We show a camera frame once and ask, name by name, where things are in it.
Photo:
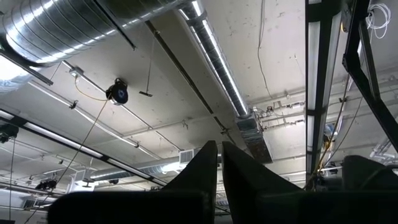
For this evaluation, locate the large spiral ventilation duct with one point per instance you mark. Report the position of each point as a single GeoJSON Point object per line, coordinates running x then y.
{"type": "Point", "coordinates": [62, 28]}

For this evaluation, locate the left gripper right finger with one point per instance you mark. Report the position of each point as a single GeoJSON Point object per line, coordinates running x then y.
{"type": "Point", "coordinates": [264, 202]}

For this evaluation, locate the black aluminium rig frame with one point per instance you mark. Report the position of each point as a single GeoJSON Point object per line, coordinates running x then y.
{"type": "Point", "coordinates": [373, 102]}

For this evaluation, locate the slim spiral ventilation duct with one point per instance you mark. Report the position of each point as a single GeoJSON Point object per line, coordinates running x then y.
{"type": "Point", "coordinates": [136, 169]}
{"type": "Point", "coordinates": [217, 62]}

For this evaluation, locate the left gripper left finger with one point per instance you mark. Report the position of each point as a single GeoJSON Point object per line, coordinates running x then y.
{"type": "Point", "coordinates": [186, 205]}

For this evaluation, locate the white ceiling vent grille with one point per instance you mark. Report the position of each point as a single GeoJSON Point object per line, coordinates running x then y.
{"type": "Point", "coordinates": [188, 156]}

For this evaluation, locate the galvanised duct junction box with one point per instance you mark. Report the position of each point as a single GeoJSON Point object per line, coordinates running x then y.
{"type": "Point", "coordinates": [253, 137]}

